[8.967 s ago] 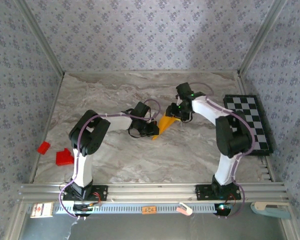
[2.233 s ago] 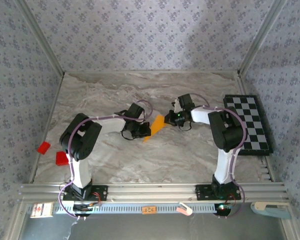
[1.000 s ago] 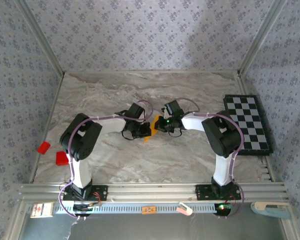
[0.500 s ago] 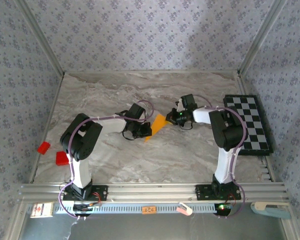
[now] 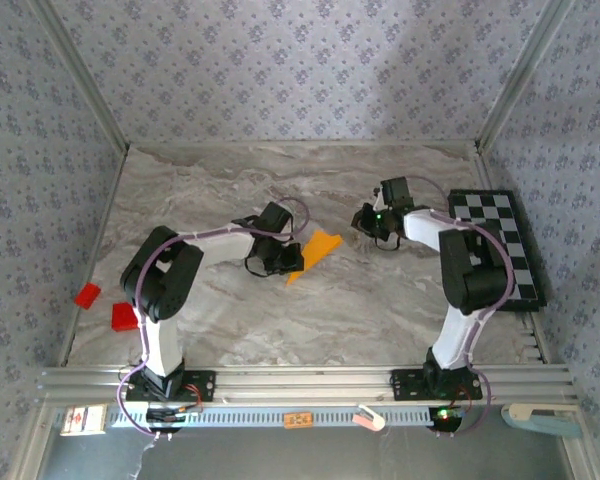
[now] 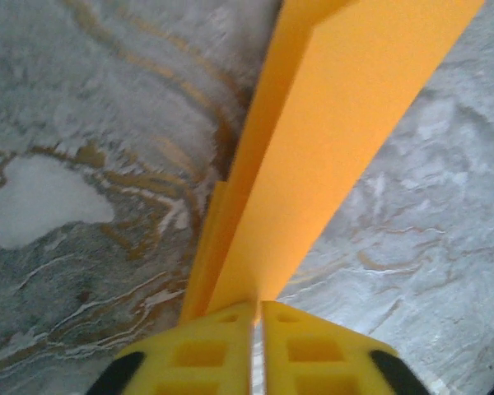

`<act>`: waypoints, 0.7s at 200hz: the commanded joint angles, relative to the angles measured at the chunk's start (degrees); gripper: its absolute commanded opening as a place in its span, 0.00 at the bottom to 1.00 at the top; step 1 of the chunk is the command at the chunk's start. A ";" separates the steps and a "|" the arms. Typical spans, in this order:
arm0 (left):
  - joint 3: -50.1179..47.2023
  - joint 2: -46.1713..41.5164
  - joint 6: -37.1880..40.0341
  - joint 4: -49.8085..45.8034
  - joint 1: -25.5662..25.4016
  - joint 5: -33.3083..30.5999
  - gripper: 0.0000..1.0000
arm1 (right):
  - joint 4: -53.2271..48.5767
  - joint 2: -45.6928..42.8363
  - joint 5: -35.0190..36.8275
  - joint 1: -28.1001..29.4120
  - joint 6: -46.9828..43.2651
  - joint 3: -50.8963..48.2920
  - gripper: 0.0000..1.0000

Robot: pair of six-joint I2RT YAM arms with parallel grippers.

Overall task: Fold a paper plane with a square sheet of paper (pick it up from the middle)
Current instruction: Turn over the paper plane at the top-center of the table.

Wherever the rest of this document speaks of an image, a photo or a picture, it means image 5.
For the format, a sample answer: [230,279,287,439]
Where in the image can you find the black and grey checkerboard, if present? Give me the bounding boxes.
[447,188,549,313]

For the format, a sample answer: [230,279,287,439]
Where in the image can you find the orange label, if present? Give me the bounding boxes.
[282,412,314,430]

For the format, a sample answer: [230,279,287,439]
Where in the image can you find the large red block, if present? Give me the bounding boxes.
[111,301,140,332]

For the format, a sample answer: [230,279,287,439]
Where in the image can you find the pink and white clip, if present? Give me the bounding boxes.
[352,403,386,432]

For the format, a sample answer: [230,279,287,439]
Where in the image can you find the small red block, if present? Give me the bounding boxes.
[74,283,104,310]

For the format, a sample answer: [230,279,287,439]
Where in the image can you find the small box with red print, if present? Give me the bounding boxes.
[59,404,107,437]

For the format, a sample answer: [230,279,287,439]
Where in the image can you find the teal and beige tool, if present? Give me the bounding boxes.
[500,403,584,440]

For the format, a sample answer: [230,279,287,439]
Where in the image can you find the black left gripper cable loop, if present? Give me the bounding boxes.
[244,254,271,278]

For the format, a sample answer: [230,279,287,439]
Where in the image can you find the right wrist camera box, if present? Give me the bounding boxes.
[374,177,415,211]

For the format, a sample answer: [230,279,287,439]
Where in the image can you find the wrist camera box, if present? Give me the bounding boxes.
[232,202,295,237]
[374,177,415,211]

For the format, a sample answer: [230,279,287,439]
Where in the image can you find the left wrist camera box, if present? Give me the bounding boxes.
[232,202,295,237]

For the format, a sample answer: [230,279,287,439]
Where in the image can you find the long aluminium mounting rail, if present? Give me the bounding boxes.
[35,363,579,405]

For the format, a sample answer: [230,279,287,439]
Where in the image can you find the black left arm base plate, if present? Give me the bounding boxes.
[124,368,217,404]

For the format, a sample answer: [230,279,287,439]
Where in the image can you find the long grey slotted cable duct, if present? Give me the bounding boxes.
[54,404,464,431]

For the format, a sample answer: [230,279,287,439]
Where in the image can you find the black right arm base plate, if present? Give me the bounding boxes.
[390,368,484,403]

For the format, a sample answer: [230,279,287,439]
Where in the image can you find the short grey slotted duct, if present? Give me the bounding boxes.
[517,319,545,362]

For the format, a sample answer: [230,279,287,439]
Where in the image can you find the aluminium frame post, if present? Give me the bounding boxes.
[29,0,131,151]
[474,0,576,151]

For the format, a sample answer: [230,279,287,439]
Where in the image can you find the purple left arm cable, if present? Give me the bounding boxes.
[115,197,311,437]

